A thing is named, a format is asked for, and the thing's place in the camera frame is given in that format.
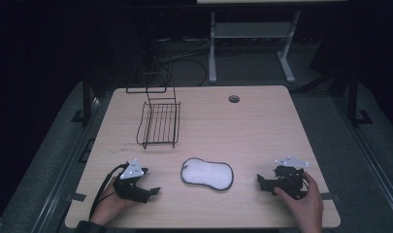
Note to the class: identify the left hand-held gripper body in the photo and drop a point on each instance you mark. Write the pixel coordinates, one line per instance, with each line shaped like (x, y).
(130, 189)

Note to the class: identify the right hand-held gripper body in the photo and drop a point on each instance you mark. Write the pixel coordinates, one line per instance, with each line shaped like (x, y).
(289, 183)

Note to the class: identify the white sponge with dark edge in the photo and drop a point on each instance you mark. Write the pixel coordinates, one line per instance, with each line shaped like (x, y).
(207, 174)

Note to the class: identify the person's left hand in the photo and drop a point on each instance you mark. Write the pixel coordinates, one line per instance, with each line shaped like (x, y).
(108, 205)

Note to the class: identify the person's right hand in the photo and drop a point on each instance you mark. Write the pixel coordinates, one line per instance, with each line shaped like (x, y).
(309, 210)

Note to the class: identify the grey tape strip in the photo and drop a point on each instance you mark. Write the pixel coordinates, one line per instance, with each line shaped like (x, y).
(76, 197)
(331, 196)

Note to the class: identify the round table grommet hole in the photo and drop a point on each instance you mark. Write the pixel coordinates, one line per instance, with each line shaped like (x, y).
(234, 99)

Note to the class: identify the grey metal stand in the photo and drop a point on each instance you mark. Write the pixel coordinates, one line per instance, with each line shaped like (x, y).
(252, 30)

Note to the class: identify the aluminium frame rail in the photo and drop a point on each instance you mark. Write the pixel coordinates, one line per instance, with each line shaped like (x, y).
(372, 155)
(66, 168)

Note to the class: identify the black metal post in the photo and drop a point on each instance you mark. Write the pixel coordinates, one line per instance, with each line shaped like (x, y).
(352, 97)
(86, 97)

